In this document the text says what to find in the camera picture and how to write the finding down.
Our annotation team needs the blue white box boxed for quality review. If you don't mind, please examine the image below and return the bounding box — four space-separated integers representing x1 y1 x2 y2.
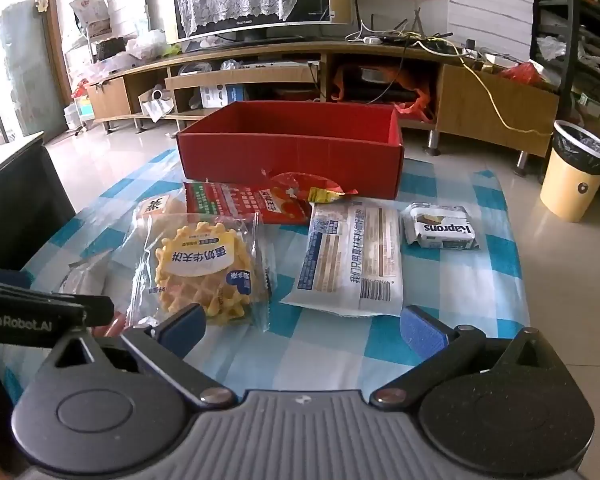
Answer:
200 84 247 109

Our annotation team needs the red crown print snack packet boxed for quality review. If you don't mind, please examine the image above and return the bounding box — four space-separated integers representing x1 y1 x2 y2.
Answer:
182 180 281 223

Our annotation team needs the yellow cable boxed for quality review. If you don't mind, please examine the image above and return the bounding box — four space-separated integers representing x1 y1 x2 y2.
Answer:
377 0 556 136

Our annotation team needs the yellow trash bin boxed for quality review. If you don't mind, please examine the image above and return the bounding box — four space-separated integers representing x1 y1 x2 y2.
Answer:
539 120 600 223

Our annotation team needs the white plastic bag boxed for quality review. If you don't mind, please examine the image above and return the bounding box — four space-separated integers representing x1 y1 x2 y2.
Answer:
125 30 169 60

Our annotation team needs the small white wafer packet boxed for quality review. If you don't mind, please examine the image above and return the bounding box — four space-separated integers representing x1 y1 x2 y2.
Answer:
399 202 481 252

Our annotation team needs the red cardboard box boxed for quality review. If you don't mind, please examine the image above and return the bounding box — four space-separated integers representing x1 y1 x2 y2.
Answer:
176 101 405 201

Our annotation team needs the wooden television stand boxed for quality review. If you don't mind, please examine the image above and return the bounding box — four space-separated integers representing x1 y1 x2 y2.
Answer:
87 37 561 158

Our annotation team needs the white slatted panel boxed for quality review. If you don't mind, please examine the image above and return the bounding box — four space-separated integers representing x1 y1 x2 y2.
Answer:
447 0 536 61

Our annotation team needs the colourful drawer cart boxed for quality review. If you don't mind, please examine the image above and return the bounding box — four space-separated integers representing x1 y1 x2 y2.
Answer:
62 87 97 134

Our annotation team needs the large white bread packet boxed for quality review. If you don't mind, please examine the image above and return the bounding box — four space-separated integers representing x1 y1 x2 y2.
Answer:
280 199 405 318

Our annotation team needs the black shelf rack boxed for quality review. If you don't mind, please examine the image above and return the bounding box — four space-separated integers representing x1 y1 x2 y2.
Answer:
530 0 600 131

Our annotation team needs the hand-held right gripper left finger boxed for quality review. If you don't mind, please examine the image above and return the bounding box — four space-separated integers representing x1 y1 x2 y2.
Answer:
32 304 238 408

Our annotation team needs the small yellow snack packet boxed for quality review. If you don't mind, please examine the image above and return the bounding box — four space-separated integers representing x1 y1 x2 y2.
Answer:
307 186 361 206

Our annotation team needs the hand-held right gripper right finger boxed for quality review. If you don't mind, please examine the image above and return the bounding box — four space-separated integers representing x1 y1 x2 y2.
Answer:
370 305 568 411

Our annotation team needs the dark furniture piece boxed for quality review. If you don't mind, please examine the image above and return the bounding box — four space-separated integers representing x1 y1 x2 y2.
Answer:
0 132 76 281

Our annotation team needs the red sausage snack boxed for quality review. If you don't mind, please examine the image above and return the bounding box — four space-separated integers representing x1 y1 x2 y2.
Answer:
94 312 127 338

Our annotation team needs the orange plastic bag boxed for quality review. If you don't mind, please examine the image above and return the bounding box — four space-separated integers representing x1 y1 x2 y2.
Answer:
330 65 437 122

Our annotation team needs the red plastic bag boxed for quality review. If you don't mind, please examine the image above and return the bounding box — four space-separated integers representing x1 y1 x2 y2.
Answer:
500 60 547 84

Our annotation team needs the white label bun packet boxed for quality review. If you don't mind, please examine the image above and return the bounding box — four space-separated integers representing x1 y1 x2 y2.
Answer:
132 194 188 223

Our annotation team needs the red picture print snack packet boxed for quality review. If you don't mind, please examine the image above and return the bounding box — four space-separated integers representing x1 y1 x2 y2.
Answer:
262 170 361 224

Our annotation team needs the clear yellow waffle packet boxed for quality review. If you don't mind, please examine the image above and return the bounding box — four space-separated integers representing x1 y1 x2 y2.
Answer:
127 211 273 335

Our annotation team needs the blue white checkered tablecloth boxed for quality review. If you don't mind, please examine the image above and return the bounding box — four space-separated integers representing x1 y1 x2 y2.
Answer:
0 149 531 406

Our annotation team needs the clear plastic snack packet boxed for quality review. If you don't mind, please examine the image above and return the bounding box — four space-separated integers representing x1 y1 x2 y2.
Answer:
57 250 113 301

